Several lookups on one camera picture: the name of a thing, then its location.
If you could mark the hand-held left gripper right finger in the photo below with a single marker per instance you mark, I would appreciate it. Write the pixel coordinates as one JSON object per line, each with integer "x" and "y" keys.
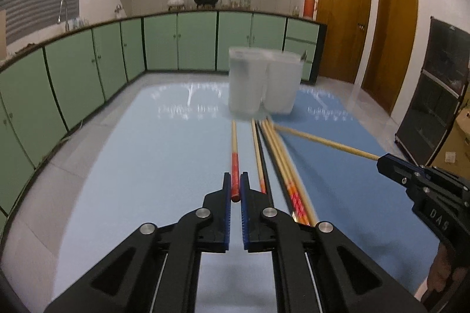
{"x": 245, "y": 221}

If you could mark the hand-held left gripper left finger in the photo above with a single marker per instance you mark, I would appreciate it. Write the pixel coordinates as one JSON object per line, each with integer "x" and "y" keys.
{"x": 227, "y": 221}

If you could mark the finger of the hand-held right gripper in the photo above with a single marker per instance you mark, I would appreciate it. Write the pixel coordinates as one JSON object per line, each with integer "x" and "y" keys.
{"x": 394, "y": 168}

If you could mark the wooden chopstick with red end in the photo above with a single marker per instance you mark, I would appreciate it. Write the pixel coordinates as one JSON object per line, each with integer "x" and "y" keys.
{"x": 235, "y": 166}

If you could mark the plain wooden chopstick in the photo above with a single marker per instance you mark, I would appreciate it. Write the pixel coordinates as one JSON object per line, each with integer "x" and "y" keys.
{"x": 330, "y": 143}

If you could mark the translucent white cup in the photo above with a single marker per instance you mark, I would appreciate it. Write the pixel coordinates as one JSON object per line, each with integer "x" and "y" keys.
{"x": 282, "y": 83}
{"x": 246, "y": 81}

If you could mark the person's right hand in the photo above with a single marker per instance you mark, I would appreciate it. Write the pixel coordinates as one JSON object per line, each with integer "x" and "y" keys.
{"x": 437, "y": 272}

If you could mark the cardboard box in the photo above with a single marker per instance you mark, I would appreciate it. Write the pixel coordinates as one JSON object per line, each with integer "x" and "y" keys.
{"x": 459, "y": 144}

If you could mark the black glass-front cabinet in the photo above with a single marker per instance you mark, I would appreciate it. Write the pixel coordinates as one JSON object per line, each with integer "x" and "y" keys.
{"x": 429, "y": 107}

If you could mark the light blue mat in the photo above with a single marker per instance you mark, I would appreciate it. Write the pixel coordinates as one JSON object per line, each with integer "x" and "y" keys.
{"x": 161, "y": 158}

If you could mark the orange thermos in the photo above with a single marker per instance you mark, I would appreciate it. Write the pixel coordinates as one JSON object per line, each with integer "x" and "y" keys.
{"x": 309, "y": 6}

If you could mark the green base cabinets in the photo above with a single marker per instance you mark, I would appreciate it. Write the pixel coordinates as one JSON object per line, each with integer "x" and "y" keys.
{"x": 73, "y": 78}

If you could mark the row of glass jars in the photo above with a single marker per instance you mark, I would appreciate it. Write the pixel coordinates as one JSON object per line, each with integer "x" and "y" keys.
{"x": 237, "y": 3}

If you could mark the black wok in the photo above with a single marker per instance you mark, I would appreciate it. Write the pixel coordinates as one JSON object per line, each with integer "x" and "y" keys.
{"x": 205, "y": 0}

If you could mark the white lidded pot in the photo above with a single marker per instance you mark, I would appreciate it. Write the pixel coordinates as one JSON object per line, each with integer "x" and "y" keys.
{"x": 176, "y": 0}

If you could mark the drinking glasses by sink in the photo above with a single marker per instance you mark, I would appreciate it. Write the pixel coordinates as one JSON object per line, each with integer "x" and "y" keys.
{"x": 79, "y": 22}

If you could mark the chrome sink faucet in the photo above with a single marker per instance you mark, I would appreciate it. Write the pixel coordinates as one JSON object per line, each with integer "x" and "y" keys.
{"x": 61, "y": 10}

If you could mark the wooden door in frame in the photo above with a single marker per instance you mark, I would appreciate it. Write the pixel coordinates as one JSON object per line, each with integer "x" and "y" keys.
{"x": 394, "y": 41}

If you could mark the small wall tap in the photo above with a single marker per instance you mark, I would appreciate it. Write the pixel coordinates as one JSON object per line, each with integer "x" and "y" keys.
{"x": 118, "y": 10}

